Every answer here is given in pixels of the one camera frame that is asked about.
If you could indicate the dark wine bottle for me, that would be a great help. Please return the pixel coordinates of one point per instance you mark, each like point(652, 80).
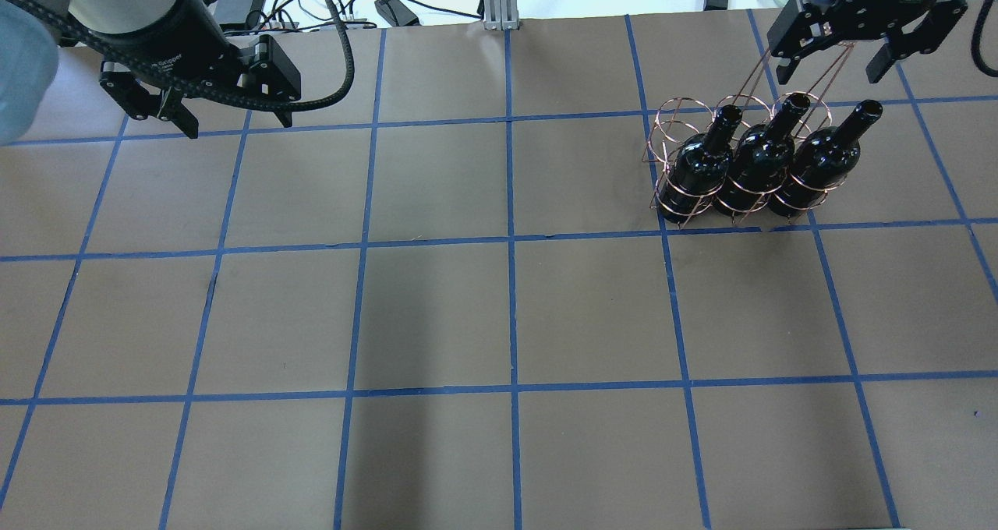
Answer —
point(760, 161)

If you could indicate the dark bottle in basket middle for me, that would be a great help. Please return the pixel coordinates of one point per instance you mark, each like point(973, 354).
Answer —
point(699, 168)

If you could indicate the copper wire wine basket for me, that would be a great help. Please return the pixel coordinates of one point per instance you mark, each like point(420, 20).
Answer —
point(679, 118)

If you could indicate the dark bottle in basket corner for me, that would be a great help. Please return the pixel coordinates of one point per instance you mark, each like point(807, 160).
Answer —
point(823, 162)

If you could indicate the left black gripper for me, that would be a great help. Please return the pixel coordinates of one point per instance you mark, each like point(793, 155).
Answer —
point(181, 37)

